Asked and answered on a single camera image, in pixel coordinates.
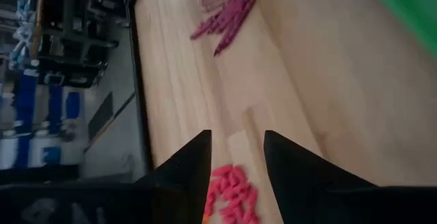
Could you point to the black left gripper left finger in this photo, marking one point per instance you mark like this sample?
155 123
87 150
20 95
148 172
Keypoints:
191 183

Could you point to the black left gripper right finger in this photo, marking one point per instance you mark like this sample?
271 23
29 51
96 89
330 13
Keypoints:
300 190

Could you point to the pink foam earplug pile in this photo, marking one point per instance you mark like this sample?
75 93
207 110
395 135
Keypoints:
235 190

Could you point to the blue container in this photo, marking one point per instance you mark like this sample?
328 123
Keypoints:
72 104
55 108
25 104

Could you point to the white jug blue label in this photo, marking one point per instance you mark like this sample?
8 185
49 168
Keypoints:
8 152
35 152

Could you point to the black metal shelf rack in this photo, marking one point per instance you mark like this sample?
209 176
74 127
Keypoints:
78 39

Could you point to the wooden stick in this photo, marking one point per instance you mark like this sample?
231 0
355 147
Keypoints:
35 29

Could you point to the green slotted plastic basket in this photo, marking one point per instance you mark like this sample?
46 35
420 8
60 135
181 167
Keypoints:
416 2

